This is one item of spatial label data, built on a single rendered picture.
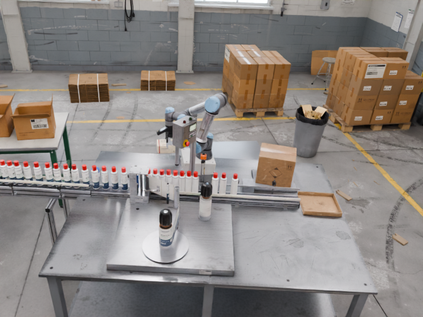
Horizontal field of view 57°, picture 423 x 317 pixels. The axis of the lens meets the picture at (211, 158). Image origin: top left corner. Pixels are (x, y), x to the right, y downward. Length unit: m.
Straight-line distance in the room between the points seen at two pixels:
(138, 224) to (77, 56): 5.93
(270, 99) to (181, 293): 4.08
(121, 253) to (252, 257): 0.86
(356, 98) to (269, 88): 1.34
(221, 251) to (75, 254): 0.95
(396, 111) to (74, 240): 5.38
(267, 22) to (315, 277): 6.54
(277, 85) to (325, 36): 2.88
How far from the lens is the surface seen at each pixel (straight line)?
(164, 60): 8.31
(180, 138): 2.83
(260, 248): 2.76
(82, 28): 8.19
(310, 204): 3.25
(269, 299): 3.28
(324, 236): 2.99
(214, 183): 2.99
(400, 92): 6.68
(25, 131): 4.19
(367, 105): 6.46
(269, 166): 3.23
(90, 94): 6.86
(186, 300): 3.19
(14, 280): 3.87
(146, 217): 2.86
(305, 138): 5.41
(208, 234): 2.73
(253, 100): 6.43
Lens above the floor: 2.73
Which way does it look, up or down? 31 degrees down
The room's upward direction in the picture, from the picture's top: 4 degrees clockwise
